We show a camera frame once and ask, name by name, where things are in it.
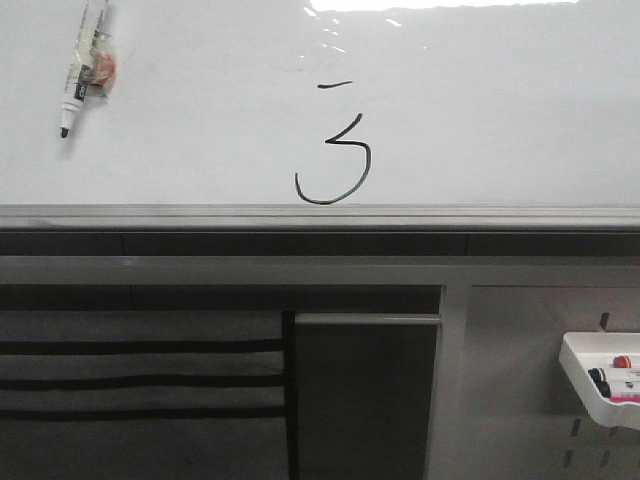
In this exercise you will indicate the white black whiteboard marker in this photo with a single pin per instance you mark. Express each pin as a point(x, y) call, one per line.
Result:
point(92, 69)

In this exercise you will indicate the dark grey flat panel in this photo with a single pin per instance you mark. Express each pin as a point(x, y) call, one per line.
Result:
point(364, 395)

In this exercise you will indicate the grey slotted pegboard panel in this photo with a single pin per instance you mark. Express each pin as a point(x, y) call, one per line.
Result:
point(521, 416)

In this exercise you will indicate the white plastic marker tray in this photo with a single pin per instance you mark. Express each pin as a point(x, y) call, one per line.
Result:
point(581, 351)

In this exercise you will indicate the black capped marker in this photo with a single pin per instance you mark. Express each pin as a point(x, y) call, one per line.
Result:
point(613, 375)

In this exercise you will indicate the red capped marker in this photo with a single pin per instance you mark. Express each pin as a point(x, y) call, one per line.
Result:
point(626, 362)

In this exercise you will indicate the grey metal shelf frame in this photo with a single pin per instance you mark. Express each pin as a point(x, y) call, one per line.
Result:
point(455, 276)

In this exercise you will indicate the white whiteboard with frame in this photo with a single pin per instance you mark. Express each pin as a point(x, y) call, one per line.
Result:
point(327, 113)

